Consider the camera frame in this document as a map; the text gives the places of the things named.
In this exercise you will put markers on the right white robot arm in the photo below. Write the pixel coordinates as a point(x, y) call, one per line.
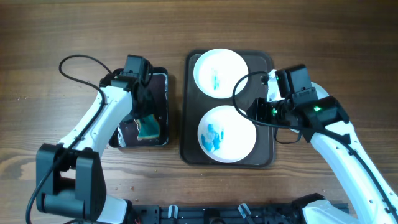
point(326, 126)

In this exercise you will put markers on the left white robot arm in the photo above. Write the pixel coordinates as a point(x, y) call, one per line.
point(69, 175)

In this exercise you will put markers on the green yellow sponge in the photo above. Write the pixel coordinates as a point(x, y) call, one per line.
point(148, 127)

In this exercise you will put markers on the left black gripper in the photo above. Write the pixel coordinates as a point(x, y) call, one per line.
point(150, 107)

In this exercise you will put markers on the small black water tray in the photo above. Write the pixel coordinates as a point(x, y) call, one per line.
point(129, 129)

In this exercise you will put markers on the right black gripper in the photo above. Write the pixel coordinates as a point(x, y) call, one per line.
point(260, 105)

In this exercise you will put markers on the large dark serving tray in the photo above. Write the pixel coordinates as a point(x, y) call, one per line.
point(196, 104)

